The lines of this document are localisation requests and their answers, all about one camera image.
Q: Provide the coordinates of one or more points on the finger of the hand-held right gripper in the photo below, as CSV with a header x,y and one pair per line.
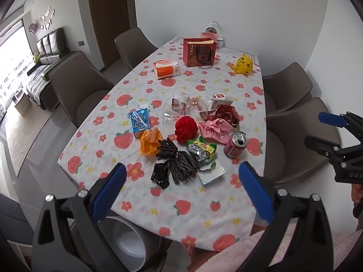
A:
x,y
320,144
330,118

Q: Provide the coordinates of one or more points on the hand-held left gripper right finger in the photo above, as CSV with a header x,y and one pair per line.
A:
x,y
255,192

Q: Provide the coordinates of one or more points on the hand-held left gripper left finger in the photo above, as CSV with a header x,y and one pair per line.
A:
x,y
112,188

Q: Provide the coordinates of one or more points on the white packaging card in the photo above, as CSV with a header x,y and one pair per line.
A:
x,y
212,174

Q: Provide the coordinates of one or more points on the black wrapper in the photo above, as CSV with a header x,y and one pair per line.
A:
x,y
160,175

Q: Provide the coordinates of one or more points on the red soda can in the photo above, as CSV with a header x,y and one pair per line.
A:
x,y
234,147

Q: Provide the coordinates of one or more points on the grey waste bin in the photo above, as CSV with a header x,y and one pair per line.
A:
x,y
127,240

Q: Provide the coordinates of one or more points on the orange ribbon bow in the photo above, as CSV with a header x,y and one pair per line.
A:
x,y
149,144

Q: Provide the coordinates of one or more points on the green yellow snack wrapper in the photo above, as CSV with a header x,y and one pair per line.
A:
x,y
202,151

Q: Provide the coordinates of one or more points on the black shredded paper pom-pom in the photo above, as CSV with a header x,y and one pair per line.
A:
x,y
175,161

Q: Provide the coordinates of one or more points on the blue drink carton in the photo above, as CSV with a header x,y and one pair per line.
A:
x,y
139,123

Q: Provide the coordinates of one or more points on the pink paper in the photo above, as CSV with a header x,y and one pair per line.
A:
x,y
214,129

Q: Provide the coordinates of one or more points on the dark red wrapper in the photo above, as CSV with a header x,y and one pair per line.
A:
x,y
227,113

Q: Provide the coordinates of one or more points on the red paper flower ball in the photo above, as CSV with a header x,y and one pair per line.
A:
x,y
185,129

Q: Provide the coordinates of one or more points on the small white red box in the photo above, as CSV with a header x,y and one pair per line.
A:
x,y
219,100

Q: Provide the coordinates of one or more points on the clear plastic container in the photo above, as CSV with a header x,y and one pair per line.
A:
x,y
173,110

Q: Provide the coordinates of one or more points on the clear plastic cup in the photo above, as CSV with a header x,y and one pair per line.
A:
x,y
197,107

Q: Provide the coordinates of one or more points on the person's right hand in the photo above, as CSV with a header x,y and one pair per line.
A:
x,y
358,193

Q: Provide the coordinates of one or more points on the brown dining chair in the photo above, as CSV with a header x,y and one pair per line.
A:
x,y
286,87
295,147

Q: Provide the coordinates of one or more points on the floral strawberry print tablecloth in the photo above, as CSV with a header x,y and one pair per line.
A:
x,y
187,218

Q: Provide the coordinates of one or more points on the pink fleece robe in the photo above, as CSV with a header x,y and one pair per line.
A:
x,y
227,260

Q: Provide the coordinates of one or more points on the beige rug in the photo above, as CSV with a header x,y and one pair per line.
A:
x,y
25,144

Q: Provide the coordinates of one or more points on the dark grey cabinet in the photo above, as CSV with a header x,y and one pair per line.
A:
x,y
14,212

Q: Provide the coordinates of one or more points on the yellow tiger toy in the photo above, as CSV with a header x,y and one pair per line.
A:
x,y
243,65

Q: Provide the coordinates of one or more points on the grey dining chair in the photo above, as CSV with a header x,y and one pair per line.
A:
x,y
133,45
79,85

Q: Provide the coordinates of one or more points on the white coffee table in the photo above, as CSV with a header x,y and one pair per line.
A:
x,y
21,104

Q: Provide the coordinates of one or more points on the orange tissue pack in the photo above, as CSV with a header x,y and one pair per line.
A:
x,y
167,70

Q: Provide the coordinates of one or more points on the striped blanket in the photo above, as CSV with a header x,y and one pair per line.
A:
x,y
37,82

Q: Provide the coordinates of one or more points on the red gift bag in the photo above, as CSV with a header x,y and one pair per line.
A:
x,y
198,53

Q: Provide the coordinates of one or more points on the pink plastic bucket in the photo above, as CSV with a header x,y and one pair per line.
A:
x,y
208,35

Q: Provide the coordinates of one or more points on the white desk fan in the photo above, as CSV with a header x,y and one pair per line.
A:
x,y
210,29

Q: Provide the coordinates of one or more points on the yellow plush toy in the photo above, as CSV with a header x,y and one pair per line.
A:
x,y
35,58

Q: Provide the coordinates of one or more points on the dark grey leather sofa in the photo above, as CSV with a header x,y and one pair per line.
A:
x,y
52,44

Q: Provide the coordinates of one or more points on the large window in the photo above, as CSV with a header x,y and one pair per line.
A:
x,y
11,62

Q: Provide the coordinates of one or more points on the brown wooden door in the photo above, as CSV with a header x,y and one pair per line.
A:
x,y
110,11

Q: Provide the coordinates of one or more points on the wall light switch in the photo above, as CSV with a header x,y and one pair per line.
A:
x,y
81,43

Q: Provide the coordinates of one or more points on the pink wall decoration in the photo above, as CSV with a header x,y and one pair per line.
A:
x,y
33,27

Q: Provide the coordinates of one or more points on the white wall banner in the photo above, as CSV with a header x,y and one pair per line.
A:
x,y
46,18

